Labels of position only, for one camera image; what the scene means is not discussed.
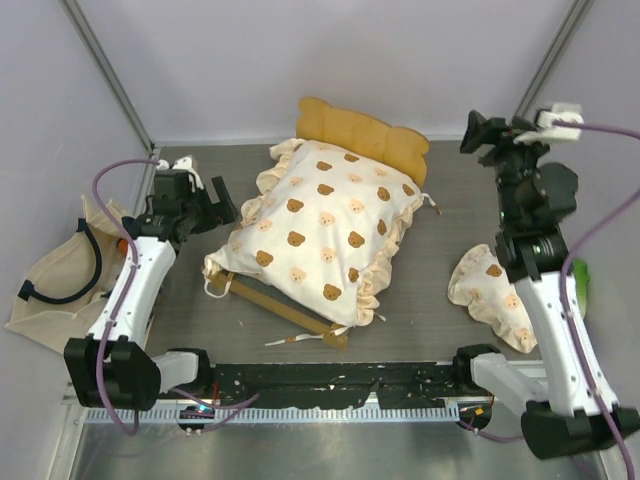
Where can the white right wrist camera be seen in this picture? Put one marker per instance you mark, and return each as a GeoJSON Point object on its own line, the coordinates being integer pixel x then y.
{"type": "Point", "coordinates": [556, 124]}

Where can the beige canvas tote bag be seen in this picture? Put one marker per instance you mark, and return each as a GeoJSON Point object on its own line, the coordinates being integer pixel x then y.
{"type": "Point", "coordinates": [66, 291]}

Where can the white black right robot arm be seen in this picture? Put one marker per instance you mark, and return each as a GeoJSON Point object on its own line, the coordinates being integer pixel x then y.
{"type": "Point", "coordinates": [576, 411]}

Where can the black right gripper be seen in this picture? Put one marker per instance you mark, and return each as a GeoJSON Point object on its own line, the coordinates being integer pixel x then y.
{"type": "Point", "coordinates": [497, 133]}

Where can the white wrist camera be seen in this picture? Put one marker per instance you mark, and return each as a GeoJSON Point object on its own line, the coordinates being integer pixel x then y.
{"type": "Point", "coordinates": [186, 163]}
{"type": "Point", "coordinates": [556, 124]}

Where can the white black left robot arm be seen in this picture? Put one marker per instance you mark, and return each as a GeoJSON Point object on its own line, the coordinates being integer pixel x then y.
{"type": "Point", "coordinates": [109, 367]}

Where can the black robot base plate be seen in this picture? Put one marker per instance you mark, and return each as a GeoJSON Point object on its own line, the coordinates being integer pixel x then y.
{"type": "Point", "coordinates": [397, 385]}

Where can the wooden pet bed frame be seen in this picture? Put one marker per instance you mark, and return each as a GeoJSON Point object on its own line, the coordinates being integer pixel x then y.
{"type": "Point", "coordinates": [360, 130]}

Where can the white slotted cable duct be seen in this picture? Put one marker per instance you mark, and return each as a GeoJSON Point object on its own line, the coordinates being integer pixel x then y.
{"type": "Point", "coordinates": [190, 414]}

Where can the small bear print pillow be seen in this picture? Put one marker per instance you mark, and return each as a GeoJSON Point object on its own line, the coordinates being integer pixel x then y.
{"type": "Point", "coordinates": [480, 284]}

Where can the bear print white cushion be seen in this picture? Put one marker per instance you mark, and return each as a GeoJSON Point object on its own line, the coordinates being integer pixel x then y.
{"type": "Point", "coordinates": [320, 230]}

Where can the green toy cabbage leaf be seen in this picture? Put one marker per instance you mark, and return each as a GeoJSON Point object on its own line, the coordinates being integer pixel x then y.
{"type": "Point", "coordinates": [582, 280]}

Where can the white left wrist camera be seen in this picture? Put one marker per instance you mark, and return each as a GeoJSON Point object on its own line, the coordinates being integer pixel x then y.
{"type": "Point", "coordinates": [186, 163]}

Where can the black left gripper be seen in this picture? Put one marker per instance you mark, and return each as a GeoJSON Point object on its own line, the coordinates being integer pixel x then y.
{"type": "Point", "coordinates": [227, 208]}

